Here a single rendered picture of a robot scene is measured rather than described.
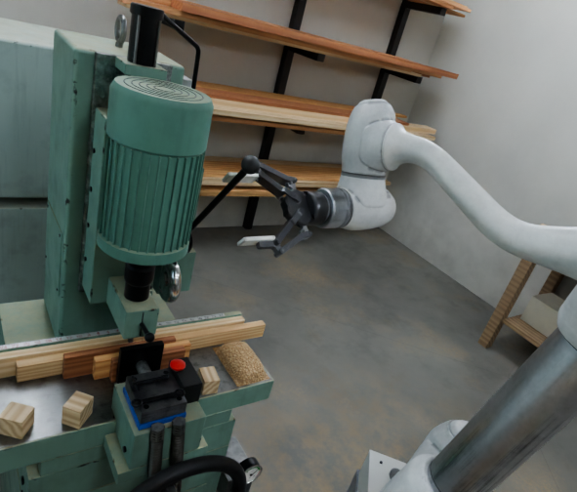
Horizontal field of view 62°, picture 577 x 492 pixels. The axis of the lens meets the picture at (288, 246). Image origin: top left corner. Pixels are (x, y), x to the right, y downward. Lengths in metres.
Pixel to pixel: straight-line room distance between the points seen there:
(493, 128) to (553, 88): 0.50
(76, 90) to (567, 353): 0.96
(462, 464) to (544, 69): 3.51
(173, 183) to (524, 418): 0.68
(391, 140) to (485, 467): 0.63
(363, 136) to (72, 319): 0.82
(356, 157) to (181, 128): 0.41
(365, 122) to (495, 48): 3.39
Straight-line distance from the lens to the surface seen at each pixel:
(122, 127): 0.84
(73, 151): 1.08
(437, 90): 4.64
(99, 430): 1.04
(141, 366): 1.06
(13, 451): 1.02
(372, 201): 1.07
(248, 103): 3.14
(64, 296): 1.24
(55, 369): 1.12
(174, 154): 0.83
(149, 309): 1.03
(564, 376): 0.82
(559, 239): 0.95
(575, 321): 0.78
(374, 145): 1.04
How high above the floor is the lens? 1.67
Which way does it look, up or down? 25 degrees down
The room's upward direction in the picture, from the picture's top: 16 degrees clockwise
